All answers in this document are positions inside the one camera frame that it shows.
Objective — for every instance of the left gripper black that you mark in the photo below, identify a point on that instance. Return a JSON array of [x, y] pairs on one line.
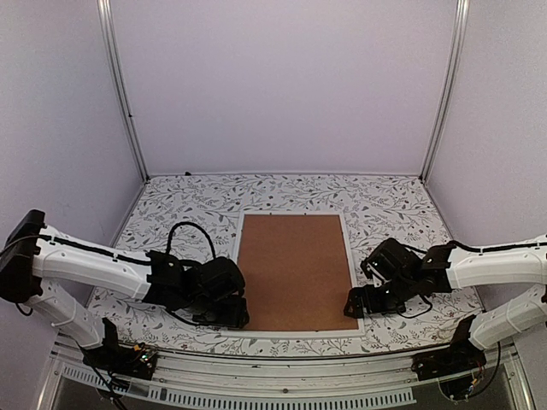
[[234, 316]]

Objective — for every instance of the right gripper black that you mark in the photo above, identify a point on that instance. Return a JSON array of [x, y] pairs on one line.
[[355, 298]]

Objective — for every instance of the white picture frame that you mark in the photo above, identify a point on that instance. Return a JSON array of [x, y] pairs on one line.
[[295, 277]]

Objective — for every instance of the brown cardboard backing board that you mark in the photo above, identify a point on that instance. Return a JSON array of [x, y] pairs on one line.
[[297, 273]]

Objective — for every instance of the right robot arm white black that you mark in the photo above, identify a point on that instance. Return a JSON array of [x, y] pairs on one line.
[[398, 272]]

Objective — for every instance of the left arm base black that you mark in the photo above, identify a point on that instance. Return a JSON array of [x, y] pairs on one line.
[[137, 361]]

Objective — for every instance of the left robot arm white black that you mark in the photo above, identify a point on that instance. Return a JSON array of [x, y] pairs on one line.
[[36, 257]]

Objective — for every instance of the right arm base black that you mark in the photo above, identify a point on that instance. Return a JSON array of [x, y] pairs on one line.
[[459, 356]]

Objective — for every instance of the front aluminium slotted rail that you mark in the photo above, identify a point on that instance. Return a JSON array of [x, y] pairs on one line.
[[254, 372]]

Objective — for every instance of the right aluminium corner post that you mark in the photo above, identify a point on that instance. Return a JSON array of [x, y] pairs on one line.
[[441, 116]]

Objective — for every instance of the aluminium corner post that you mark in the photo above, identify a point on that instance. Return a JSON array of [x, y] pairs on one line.
[[441, 116], [113, 58]]

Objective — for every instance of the left aluminium corner post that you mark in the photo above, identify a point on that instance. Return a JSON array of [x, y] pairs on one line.
[[113, 58]]

